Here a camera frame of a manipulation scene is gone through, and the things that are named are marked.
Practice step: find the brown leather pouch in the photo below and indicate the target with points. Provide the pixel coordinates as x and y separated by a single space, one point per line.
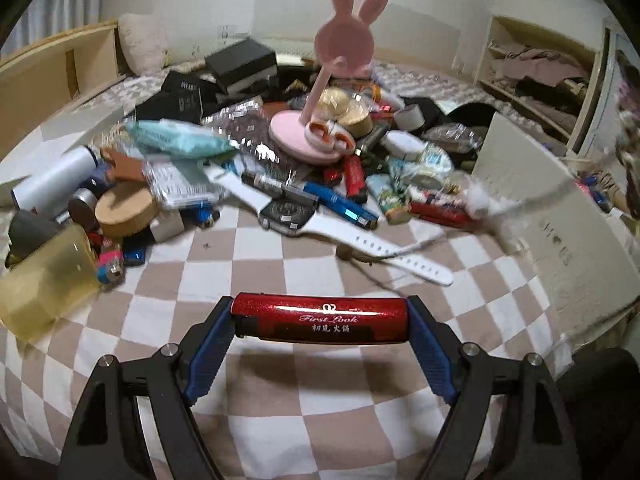
127 167

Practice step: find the white fluffy pompom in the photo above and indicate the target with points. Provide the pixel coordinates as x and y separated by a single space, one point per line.
482 200

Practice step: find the flat black printed box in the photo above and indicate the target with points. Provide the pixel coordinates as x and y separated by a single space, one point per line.
185 90

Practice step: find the white wall socket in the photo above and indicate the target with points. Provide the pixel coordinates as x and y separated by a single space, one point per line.
458 63

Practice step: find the clear zip bag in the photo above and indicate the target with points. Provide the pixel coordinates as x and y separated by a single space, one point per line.
185 185

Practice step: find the blue gadget with screen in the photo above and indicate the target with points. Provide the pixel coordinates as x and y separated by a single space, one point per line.
340 205

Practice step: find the small white scissors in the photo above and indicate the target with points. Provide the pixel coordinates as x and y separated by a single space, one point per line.
327 135

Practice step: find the tall black gift box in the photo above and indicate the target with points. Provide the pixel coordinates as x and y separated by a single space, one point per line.
240 60

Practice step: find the checkered bed blanket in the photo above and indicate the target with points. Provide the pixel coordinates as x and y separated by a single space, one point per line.
260 270

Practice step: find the round wooden box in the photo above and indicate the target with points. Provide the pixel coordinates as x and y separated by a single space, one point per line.
125 207

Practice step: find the green floral tube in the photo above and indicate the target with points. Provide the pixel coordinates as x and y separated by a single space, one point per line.
387 197

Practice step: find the red glitter lighter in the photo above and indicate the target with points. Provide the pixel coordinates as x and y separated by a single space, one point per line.
320 317

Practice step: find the pile of folded clothes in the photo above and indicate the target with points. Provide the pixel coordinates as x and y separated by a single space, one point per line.
540 67

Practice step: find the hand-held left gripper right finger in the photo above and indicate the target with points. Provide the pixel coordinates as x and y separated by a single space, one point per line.
432 362

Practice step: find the grey curtain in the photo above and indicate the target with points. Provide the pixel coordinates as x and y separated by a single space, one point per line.
60 10

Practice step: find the pink lighter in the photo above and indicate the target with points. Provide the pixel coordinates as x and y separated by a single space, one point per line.
110 265

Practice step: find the cream wardrobe shelf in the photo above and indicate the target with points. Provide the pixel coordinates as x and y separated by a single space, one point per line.
593 100

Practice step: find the yellow translucent cup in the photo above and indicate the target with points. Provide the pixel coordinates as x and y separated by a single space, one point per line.
45 290

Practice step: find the grey tape roll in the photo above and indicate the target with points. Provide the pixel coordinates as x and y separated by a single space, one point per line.
410 117

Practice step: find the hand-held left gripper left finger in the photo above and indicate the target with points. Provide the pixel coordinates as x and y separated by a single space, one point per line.
210 362

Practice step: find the pink bunny stand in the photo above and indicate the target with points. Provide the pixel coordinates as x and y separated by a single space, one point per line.
345 45

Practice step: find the white fluffy pillow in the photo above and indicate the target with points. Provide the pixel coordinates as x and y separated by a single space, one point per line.
142 45

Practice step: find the silver foil packet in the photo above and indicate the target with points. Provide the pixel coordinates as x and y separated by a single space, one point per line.
250 135

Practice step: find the round cream tin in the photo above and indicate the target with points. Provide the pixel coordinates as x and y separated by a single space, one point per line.
345 110

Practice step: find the white insulated bottle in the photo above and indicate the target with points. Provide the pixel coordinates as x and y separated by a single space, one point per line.
55 175

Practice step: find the wooden headboard shelf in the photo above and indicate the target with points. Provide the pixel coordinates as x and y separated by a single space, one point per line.
45 75

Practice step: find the white cardboard box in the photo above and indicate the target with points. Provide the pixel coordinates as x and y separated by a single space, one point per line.
550 260

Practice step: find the black cap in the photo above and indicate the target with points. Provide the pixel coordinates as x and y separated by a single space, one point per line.
470 112

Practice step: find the teal wipes packet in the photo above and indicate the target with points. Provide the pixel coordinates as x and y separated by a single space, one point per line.
180 140

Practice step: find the white digital watch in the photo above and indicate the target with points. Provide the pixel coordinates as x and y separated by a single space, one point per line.
287 215

